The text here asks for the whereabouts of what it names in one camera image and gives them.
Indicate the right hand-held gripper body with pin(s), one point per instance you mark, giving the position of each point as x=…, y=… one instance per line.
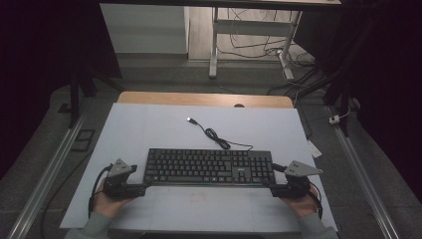
x=295, y=189

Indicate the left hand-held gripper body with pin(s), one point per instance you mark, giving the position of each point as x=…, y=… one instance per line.
x=121, y=189

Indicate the black computer keyboard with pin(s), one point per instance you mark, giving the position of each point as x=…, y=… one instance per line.
x=185, y=166

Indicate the person's left hand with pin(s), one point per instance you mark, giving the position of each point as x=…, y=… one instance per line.
x=107, y=205

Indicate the white paper tag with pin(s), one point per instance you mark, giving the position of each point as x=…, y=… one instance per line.
x=314, y=149

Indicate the dark table grommet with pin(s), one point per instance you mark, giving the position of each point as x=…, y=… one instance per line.
x=239, y=106

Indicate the black metal stand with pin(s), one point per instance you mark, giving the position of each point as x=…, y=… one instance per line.
x=345, y=109
x=74, y=99

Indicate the dark curtain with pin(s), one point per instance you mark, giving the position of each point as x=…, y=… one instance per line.
x=40, y=49
x=381, y=66

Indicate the white cabinet panel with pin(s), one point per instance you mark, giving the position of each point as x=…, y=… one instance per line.
x=142, y=30

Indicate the white-legged desk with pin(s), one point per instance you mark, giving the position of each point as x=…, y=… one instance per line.
x=252, y=28

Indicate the black floor frame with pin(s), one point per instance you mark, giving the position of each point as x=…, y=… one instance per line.
x=77, y=146

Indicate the aluminium rail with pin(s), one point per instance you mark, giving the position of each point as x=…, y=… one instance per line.
x=361, y=179
x=43, y=186

